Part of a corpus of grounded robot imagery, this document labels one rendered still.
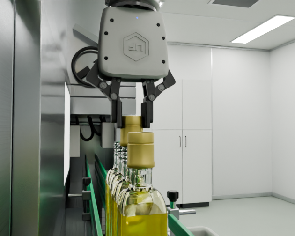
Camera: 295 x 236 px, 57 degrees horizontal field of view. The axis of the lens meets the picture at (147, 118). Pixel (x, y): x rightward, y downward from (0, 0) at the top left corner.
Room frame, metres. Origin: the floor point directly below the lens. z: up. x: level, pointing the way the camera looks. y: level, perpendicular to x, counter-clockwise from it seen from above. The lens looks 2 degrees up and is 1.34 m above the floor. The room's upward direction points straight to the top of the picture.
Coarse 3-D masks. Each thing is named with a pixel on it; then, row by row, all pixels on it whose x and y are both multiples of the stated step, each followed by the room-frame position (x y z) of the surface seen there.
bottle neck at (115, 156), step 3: (114, 141) 0.51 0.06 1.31; (117, 141) 0.51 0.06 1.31; (114, 144) 0.51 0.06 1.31; (117, 144) 0.51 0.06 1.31; (114, 147) 0.51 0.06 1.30; (117, 147) 0.51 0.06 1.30; (114, 150) 0.51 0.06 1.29; (117, 150) 0.51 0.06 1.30; (114, 153) 0.51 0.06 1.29; (117, 153) 0.51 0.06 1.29; (114, 156) 0.51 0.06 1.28; (117, 156) 0.50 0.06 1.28; (114, 159) 0.51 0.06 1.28; (117, 159) 0.51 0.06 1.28; (114, 162) 0.51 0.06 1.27; (117, 162) 0.51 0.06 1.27; (114, 165) 0.51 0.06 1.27; (117, 165) 0.51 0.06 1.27
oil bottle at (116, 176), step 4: (112, 176) 0.46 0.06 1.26; (116, 176) 0.45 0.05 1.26; (120, 176) 0.44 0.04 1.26; (112, 180) 0.44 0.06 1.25; (116, 180) 0.44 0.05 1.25; (112, 184) 0.44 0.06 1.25; (108, 216) 0.48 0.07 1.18; (108, 220) 0.48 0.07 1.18; (108, 224) 0.48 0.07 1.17; (108, 228) 0.47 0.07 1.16; (108, 232) 0.47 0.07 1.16
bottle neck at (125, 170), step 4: (124, 148) 0.40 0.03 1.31; (124, 152) 0.39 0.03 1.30; (124, 156) 0.40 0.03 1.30; (124, 160) 0.40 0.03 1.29; (124, 164) 0.39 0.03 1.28; (124, 168) 0.40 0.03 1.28; (128, 168) 0.39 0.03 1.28; (124, 172) 0.40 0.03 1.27; (128, 172) 0.39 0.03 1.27; (124, 176) 0.40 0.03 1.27; (128, 176) 0.39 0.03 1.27
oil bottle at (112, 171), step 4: (112, 168) 0.52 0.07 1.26; (116, 168) 0.51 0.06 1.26; (108, 172) 0.51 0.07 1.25; (112, 172) 0.50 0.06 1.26; (116, 172) 0.49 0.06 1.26; (108, 176) 0.50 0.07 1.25; (108, 180) 0.49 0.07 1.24; (108, 184) 0.49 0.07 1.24; (108, 188) 0.49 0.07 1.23; (108, 192) 0.49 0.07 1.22; (108, 196) 0.49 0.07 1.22; (108, 200) 0.49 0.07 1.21; (108, 204) 0.49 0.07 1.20; (108, 208) 0.49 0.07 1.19; (108, 212) 0.49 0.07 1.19
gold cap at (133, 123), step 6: (126, 120) 0.39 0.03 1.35; (132, 120) 0.39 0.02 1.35; (138, 120) 0.39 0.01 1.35; (126, 126) 0.39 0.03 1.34; (132, 126) 0.39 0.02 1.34; (138, 126) 0.39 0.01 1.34; (120, 132) 0.40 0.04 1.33; (126, 132) 0.39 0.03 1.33; (120, 138) 0.40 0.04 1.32; (126, 138) 0.39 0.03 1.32; (120, 144) 0.40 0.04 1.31; (126, 144) 0.39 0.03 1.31
